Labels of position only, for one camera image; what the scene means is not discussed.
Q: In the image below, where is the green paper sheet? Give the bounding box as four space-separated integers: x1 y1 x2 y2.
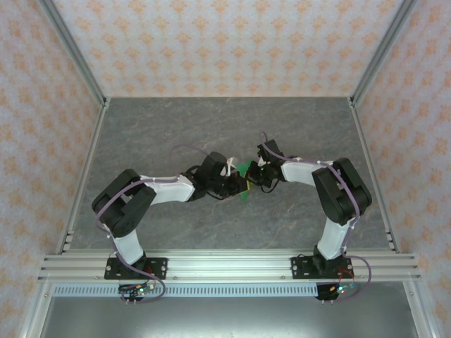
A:
235 159 257 206

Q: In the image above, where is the grey metal sheet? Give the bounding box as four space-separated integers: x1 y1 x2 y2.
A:
38 297 417 338

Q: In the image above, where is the small circuit board with LED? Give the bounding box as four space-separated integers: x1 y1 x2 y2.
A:
118 282 156 297
329 282 357 295

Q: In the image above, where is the aluminium mounting rail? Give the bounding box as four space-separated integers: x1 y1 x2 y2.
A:
37 251 422 283

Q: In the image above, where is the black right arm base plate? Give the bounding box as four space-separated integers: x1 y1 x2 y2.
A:
290 256 355 281

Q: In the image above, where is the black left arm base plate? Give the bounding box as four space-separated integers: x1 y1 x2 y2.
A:
104 257 169 281

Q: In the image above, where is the aluminium table side rail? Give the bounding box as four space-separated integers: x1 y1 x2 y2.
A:
347 98 401 255
56 98 112 255

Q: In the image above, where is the grey slotted cable duct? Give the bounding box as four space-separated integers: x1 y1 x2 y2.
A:
52 284 320 299

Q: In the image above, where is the aluminium frame post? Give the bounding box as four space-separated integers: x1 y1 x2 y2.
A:
347 0 419 107
37 0 109 108

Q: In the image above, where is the aluminium frame leg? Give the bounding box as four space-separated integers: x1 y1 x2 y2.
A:
19 281 54 338
402 281 435 338

